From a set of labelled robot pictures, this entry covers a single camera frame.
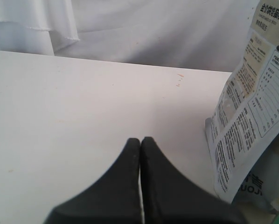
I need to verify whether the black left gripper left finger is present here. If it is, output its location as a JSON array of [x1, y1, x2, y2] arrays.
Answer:
[[45, 138, 142, 224]]

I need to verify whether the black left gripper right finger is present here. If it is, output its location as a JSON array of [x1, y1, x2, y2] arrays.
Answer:
[[140, 137, 247, 224]]

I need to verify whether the white cat food bag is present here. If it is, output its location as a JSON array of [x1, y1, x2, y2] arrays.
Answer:
[[233, 134, 279, 214]]

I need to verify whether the cream pouch with printed label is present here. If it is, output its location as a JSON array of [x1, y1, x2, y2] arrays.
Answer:
[[205, 0, 279, 203]]

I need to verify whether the white backdrop cloth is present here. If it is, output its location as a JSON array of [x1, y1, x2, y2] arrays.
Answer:
[[0, 0, 258, 71]]

